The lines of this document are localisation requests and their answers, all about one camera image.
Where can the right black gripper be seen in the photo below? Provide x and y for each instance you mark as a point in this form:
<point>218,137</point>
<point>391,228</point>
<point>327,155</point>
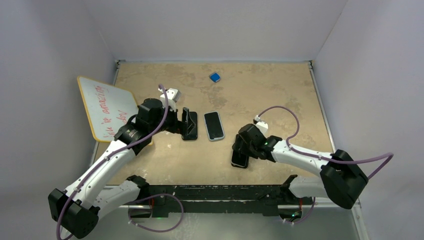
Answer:
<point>243,148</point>

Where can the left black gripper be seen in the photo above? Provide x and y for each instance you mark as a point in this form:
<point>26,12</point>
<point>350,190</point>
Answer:
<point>178,126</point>

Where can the black phone with camera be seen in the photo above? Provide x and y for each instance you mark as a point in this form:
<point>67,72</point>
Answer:
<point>191,126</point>

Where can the black phone case edge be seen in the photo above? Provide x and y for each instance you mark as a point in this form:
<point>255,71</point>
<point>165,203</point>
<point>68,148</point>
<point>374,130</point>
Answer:
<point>239,165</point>

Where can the light blue phone case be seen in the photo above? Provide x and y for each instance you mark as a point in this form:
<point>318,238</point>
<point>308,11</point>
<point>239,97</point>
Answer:
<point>214,126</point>

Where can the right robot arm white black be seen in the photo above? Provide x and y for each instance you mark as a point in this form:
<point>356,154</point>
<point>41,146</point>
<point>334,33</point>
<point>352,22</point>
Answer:
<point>336,176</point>

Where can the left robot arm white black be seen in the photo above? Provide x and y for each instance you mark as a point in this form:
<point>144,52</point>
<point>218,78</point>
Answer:
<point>78,208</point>

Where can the blue eraser block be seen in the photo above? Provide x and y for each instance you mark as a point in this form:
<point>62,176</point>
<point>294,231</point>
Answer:
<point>215,77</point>

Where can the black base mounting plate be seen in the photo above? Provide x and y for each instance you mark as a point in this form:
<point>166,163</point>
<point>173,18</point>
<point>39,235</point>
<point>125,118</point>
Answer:
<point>267,200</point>

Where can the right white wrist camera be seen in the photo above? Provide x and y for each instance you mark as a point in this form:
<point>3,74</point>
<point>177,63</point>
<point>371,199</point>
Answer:
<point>260,124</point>

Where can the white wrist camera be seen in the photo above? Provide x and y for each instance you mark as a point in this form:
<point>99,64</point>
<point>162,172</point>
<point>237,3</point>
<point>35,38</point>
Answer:
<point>170,98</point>
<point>260,124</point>

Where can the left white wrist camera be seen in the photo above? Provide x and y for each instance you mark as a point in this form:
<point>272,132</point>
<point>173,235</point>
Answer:
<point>170,98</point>

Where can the white whiteboard yellow frame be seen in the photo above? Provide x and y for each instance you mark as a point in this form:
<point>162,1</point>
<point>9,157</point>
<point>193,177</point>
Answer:
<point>107,107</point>

